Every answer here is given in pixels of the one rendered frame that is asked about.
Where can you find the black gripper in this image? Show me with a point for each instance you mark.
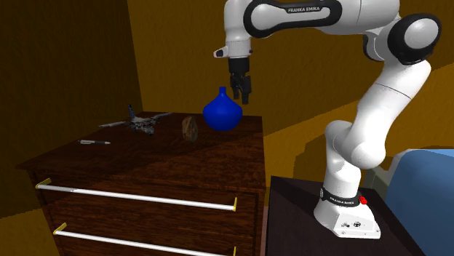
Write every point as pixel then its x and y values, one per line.
pixel 238 66

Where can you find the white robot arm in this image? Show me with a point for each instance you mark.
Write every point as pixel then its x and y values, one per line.
pixel 376 117

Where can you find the blue round vase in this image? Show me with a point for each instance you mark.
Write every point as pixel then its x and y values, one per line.
pixel 222 114

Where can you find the brown stone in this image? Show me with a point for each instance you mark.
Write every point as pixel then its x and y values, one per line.
pixel 189 129

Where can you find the grey model airplane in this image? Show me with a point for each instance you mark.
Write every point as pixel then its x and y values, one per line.
pixel 139 123

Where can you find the dark wooden chest of drawers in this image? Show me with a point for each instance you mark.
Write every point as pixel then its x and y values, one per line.
pixel 170 170

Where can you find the dark robot stand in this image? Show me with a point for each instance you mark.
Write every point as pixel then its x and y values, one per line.
pixel 298 227

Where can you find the grey and black pen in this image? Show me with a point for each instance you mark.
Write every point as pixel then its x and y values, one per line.
pixel 93 142

